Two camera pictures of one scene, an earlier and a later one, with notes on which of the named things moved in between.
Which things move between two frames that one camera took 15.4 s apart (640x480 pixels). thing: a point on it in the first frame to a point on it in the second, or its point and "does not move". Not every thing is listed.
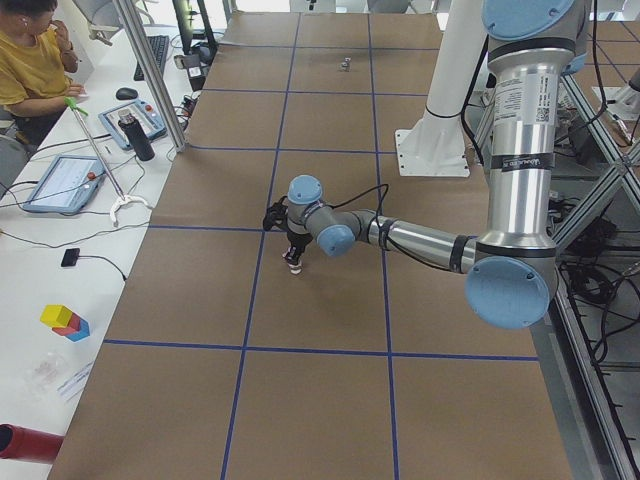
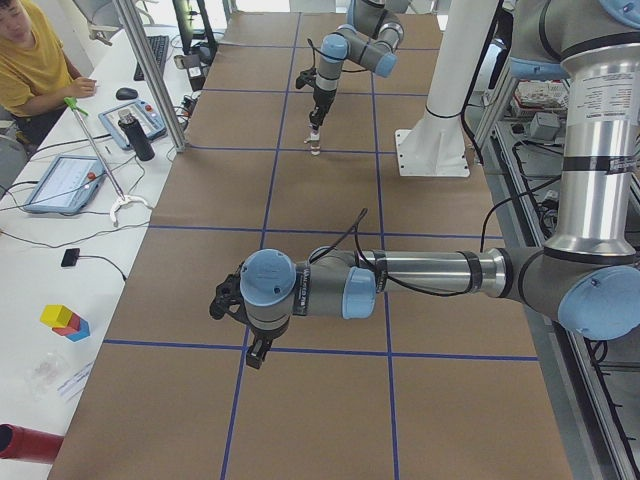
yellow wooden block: x=56 y=315 does not move
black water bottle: x=135 y=135 does not move
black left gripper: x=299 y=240 to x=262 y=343
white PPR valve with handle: x=292 y=256 to x=314 y=139
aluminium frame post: x=176 y=135 does not move
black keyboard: x=160 y=47 does not move
